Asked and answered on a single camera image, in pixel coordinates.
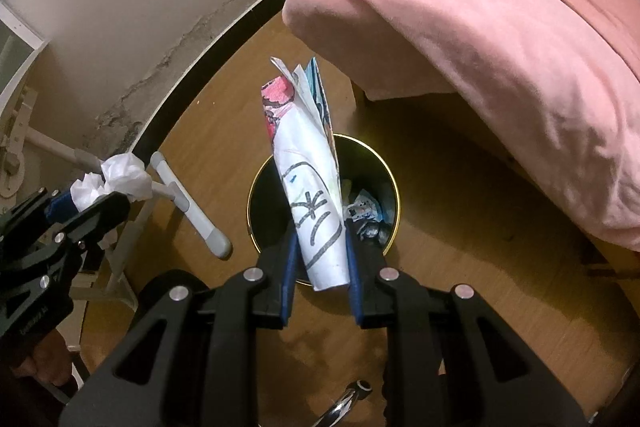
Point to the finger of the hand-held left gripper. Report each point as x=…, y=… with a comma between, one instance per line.
x=60, y=207
x=100, y=217

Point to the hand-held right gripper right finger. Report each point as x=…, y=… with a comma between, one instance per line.
x=352, y=279

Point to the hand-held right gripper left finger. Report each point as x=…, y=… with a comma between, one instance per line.
x=287, y=277

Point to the white tissue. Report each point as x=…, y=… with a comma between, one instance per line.
x=125, y=174

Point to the blue silver snack wrapper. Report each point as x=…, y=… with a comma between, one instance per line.
x=365, y=209

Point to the black gold rim trash bin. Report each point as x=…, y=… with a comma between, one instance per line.
x=270, y=207

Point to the white drawing paper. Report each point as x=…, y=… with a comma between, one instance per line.
x=310, y=207

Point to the person's left hand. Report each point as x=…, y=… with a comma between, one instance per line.
x=47, y=357

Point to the chrome metal lever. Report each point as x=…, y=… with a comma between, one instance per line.
x=345, y=399

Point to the pink blanket bed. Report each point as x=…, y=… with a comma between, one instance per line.
x=475, y=32

